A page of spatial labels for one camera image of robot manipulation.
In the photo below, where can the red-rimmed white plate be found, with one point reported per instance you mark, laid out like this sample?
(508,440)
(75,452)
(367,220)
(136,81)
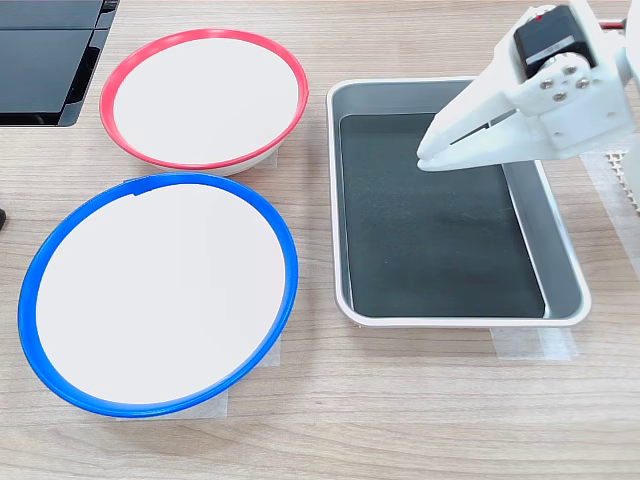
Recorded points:
(205,100)

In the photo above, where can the steel tray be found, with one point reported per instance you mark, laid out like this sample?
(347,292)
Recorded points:
(555,240)

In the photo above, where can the black mat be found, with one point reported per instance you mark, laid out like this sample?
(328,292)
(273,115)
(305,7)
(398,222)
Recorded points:
(430,240)

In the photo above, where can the translucent tape strip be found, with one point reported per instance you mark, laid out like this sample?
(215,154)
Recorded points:
(274,352)
(270,162)
(535,345)

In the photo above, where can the blue-rimmed white plate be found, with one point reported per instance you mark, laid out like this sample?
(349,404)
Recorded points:
(160,295)

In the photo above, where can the black glossy panel device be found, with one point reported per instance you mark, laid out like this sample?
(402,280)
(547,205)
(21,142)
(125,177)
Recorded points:
(40,65)

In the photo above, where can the small black object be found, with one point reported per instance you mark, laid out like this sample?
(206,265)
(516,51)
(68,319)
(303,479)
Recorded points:
(2,220)

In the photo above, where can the pale perforated base plate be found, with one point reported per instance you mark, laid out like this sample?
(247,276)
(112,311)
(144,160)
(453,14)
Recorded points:
(617,165)

